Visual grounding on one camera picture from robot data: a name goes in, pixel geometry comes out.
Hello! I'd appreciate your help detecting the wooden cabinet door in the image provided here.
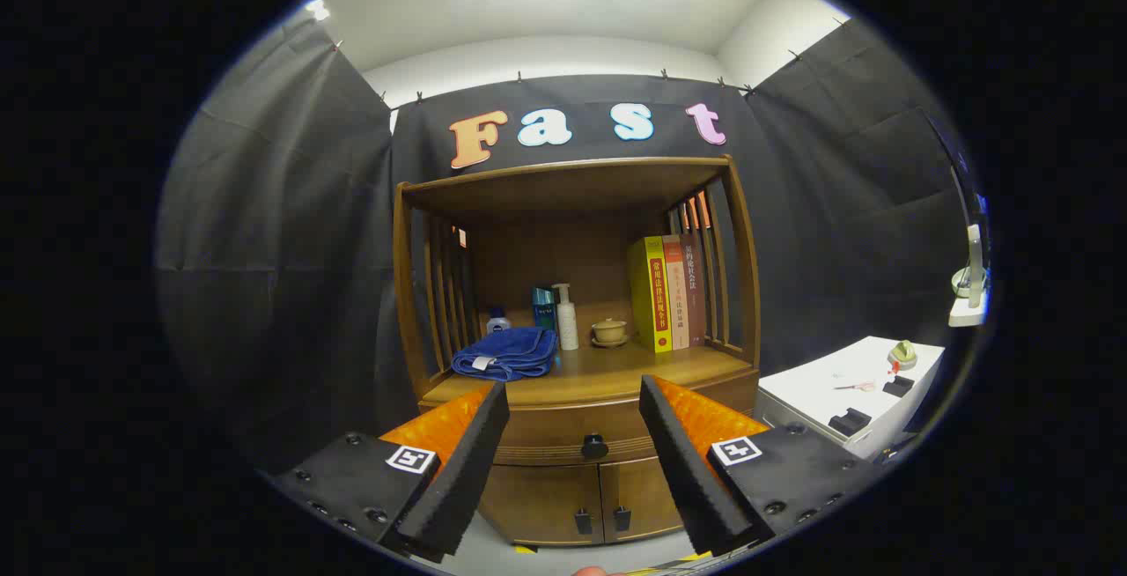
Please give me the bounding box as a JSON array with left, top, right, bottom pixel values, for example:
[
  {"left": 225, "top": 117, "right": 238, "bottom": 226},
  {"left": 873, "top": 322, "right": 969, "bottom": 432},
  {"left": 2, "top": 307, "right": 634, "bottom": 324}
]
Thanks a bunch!
[
  {"left": 599, "top": 455, "right": 683, "bottom": 543},
  {"left": 480, "top": 462, "right": 604, "bottom": 546}
]

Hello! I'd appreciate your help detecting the orange and cream book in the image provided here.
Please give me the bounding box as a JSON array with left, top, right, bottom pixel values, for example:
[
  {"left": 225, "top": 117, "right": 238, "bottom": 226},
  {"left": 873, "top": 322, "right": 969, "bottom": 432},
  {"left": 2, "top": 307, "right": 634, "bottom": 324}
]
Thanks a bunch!
[{"left": 662, "top": 235, "right": 690, "bottom": 351}]

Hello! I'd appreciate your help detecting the wooden cabinet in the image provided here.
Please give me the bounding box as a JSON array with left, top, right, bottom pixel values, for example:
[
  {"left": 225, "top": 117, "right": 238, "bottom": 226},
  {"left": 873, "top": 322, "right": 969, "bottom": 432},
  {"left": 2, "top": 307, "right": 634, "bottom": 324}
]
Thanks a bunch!
[{"left": 392, "top": 155, "right": 762, "bottom": 549}]

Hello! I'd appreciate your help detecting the brown book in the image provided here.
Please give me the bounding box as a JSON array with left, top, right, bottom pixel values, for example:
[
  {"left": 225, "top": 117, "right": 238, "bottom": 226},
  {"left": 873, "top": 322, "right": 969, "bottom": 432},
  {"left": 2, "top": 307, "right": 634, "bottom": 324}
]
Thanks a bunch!
[{"left": 681, "top": 233, "right": 707, "bottom": 348}]

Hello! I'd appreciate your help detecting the yellow book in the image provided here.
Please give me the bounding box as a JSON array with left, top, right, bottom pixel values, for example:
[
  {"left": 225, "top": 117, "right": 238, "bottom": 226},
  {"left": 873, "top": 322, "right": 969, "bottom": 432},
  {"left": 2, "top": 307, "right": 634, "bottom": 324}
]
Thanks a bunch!
[{"left": 628, "top": 236, "right": 674, "bottom": 354}]

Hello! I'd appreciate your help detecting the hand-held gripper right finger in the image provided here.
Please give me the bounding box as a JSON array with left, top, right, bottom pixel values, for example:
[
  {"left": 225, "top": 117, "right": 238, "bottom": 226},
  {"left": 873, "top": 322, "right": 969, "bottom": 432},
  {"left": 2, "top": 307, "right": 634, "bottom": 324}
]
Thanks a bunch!
[{"left": 638, "top": 373, "right": 881, "bottom": 559}]

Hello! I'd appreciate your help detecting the blue folded towel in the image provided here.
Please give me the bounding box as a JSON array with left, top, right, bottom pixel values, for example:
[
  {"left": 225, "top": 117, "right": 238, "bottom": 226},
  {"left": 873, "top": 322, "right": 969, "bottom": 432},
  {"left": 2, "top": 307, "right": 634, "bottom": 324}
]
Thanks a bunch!
[{"left": 451, "top": 327, "right": 560, "bottom": 382}]

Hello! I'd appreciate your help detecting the black backdrop cloth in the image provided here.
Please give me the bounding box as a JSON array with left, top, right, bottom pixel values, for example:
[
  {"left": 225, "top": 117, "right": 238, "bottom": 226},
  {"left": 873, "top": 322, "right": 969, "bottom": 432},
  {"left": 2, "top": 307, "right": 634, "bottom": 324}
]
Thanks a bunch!
[{"left": 157, "top": 12, "right": 983, "bottom": 471}]

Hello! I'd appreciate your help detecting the white stand device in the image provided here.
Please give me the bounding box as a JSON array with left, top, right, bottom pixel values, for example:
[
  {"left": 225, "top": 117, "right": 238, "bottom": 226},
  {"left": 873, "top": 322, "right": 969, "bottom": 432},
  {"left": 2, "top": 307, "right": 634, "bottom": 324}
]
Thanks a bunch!
[{"left": 948, "top": 224, "right": 991, "bottom": 328}]

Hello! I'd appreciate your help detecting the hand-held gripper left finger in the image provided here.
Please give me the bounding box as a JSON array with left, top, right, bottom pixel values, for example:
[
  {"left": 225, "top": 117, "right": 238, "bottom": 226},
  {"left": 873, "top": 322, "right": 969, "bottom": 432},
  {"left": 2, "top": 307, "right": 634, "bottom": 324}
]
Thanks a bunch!
[{"left": 269, "top": 380, "right": 512, "bottom": 564}]

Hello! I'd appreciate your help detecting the wooden drawer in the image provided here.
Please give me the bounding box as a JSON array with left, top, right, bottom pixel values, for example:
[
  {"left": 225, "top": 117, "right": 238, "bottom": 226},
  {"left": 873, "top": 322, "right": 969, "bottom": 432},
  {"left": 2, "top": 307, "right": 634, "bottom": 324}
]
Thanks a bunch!
[{"left": 418, "top": 371, "right": 761, "bottom": 469}]

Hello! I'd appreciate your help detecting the white pump bottle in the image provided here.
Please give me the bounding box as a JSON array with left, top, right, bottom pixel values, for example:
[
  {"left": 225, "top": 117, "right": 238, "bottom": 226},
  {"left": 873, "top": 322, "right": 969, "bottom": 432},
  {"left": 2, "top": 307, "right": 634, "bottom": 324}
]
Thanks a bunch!
[{"left": 552, "top": 283, "right": 580, "bottom": 351}]

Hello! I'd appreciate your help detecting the white side table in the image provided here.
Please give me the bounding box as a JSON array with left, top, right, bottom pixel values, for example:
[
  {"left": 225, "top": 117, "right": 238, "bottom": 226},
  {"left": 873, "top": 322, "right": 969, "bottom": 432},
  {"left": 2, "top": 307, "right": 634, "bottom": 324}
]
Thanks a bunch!
[{"left": 755, "top": 336, "right": 946, "bottom": 461}]

